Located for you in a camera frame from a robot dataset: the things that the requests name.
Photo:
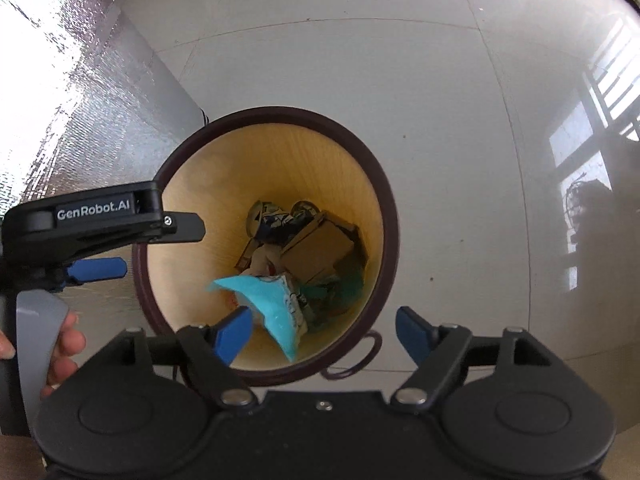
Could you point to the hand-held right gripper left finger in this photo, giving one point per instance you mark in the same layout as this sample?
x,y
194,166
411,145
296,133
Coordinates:
x,y
232,332

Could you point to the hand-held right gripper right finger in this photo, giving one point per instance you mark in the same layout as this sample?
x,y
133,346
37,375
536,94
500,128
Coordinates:
x,y
412,332

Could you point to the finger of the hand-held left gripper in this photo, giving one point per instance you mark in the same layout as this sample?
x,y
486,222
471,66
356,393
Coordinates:
x,y
182,227
97,269

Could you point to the light blue plastic wrapper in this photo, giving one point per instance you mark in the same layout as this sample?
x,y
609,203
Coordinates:
x,y
270,300

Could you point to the crushed soda can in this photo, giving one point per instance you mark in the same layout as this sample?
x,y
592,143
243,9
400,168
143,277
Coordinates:
x,y
272,222

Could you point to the brown cardboard box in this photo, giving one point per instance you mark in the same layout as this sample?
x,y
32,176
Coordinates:
x,y
315,250

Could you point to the yellow wastebasket with dark rim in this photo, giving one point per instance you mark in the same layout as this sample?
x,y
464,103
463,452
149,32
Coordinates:
x,y
300,160

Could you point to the person's left hand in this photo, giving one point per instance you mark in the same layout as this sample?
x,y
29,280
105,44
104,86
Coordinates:
x,y
67,350

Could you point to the white table with foil wrap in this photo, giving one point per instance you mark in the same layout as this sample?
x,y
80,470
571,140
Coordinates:
x,y
75,110

